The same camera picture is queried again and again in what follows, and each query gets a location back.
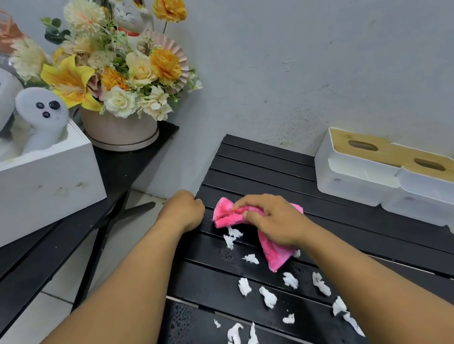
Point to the person's right hand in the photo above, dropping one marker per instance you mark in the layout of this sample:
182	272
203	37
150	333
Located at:
280	221

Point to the person's left hand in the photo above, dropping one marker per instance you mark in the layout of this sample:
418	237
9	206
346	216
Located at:
183	210

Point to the person's left fingers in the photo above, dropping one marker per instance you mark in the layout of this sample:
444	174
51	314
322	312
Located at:
198	212

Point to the person's right thumb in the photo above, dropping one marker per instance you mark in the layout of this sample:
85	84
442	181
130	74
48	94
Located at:
256	222

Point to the pink cleaning cloth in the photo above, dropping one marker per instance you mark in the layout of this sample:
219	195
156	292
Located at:
225	216

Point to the person's left forearm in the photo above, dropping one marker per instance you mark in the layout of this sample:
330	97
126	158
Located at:
126	289

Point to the person's right forearm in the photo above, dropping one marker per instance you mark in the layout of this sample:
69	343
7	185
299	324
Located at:
383	312

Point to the scattered white tissue scraps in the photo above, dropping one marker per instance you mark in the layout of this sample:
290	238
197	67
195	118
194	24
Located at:
267	296

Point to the white tissue box bamboo lid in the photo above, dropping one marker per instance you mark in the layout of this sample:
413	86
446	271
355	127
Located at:
430	199
355	173

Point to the pink round flower pot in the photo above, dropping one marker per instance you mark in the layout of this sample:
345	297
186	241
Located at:
118	129

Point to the pink pleated paper fan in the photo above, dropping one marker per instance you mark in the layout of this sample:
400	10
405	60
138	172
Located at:
183	55

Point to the artificial flower bouquet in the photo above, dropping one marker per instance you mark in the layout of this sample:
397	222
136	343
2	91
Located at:
111	69

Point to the white foam box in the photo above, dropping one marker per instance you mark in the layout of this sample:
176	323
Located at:
30	191

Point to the white handheld controller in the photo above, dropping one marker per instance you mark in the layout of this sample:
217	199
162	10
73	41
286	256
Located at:
43	118

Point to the black folding side table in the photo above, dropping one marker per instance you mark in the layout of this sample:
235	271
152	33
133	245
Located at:
11	283

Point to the white lucky cat figurine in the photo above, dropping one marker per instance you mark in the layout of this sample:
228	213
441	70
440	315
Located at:
128	15

